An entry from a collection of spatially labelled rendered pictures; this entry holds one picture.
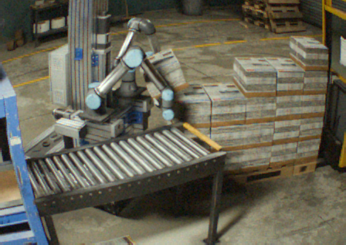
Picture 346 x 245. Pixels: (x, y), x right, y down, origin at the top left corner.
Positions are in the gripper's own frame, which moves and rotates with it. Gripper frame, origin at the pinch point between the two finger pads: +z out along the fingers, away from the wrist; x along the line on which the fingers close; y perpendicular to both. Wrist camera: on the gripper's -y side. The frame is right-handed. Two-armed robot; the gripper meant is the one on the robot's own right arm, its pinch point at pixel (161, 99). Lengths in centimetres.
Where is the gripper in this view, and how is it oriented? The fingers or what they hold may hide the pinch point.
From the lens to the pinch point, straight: 372.6
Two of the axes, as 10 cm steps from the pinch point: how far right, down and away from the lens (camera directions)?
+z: -1.7, -4.0, 9.0
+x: -9.2, 3.9, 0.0
